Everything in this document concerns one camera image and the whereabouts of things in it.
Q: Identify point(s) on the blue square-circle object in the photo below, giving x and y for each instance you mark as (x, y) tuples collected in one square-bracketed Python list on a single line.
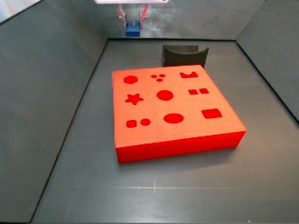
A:
[(133, 29)]

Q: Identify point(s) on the black curved fixture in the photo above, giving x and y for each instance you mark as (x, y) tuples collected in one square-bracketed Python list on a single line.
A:
[(185, 55)]

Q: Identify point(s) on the red shape-sorter block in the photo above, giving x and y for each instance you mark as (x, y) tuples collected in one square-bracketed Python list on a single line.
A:
[(172, 113)]

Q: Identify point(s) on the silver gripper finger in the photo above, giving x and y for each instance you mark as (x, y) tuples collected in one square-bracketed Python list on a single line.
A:
[(122, 15), (142, 15)]

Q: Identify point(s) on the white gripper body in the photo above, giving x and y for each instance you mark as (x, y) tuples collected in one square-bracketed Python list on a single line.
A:
[(132, 1)]

